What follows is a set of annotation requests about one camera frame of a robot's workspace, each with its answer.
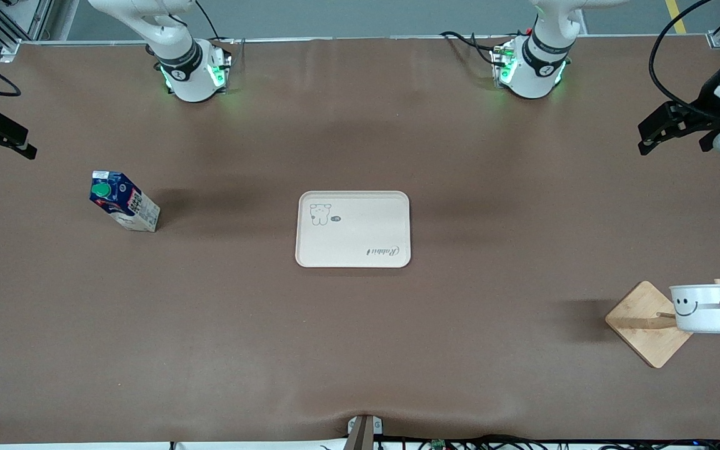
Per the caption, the beige tray with bear print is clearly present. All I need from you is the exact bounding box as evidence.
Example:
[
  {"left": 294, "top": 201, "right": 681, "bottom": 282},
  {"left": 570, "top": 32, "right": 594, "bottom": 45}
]
[{"left": 295, "top": 191, "right": 411, "bottom": 269}]

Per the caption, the brown table mat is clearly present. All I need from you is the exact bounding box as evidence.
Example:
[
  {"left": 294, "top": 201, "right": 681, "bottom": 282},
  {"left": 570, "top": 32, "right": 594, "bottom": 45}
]
[{"left": 0, "top": 36, "right": 720, "bottom": 446}]

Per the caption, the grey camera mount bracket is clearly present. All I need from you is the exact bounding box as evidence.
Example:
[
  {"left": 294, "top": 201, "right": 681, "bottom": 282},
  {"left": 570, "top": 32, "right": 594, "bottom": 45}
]
[{"left": 346, "top": 414, "right": 384, "bottom": 450}]

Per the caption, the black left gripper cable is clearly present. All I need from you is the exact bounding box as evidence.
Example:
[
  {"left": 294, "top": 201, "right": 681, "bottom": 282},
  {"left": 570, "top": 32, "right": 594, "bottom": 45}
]
[{"left": 649, "top": 0, "right": 720, "bottom": 119}]

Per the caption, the black left arm base cable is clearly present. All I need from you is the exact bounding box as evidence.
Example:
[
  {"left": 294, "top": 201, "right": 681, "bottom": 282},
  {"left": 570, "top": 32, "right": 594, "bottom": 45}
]
[{"left": 440, "top": 30, "right": 508, "bottom": 68}]

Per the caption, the black arm base cable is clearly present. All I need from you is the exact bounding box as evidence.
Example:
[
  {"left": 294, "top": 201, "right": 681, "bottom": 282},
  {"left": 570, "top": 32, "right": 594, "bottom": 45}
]
[
  {"left": 440, "top": 30, "right": 508, "bottom": 68},
  {"left": 194, "top": 0, "right": 239, "bottom": 46}
]

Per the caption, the wooden cup stand with pegs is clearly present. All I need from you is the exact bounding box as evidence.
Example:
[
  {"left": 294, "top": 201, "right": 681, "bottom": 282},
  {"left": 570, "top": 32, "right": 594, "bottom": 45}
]
[{"left": 605, "top": 279, "right": 720, "bottom": 369}]

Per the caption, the black right arm base cable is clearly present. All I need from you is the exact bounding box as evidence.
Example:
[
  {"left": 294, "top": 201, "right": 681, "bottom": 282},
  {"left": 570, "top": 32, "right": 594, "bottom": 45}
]
[{"left": 194, "top": 0, "right": 239, "bottom": 46}]

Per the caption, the blue milk carton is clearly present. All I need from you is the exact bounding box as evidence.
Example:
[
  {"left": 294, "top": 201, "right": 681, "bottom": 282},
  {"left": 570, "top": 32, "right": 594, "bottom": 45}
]
[{"left": 89, "top": 170, "right": 161, "bottom": 233}]

